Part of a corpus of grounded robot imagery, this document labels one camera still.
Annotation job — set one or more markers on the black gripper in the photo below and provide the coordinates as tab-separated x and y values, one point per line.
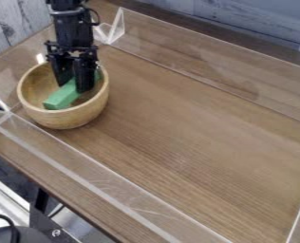
74	46

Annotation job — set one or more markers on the green rectangular block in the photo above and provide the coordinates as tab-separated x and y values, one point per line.
66	96

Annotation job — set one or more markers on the brown wooden bowl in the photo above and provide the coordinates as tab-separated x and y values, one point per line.
38	84

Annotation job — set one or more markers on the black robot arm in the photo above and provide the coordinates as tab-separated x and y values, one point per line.
68	4

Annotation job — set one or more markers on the black metal table leg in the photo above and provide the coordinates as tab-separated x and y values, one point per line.
42	201

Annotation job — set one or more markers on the dark grey round base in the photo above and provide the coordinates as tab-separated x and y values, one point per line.
22	235

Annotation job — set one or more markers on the clear acrylic corner bracket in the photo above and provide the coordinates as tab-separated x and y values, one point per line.
108	33

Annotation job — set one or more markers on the clear acrylic rear wall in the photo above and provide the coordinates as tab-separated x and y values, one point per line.
259	78

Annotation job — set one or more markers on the clear acrylic wall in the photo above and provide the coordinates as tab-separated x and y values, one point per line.
259	78
114	204

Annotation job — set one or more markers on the clear acrylic front wall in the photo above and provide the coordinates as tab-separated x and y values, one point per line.
114	204

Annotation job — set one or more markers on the grey metal bracket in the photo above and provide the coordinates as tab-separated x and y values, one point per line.
48	230

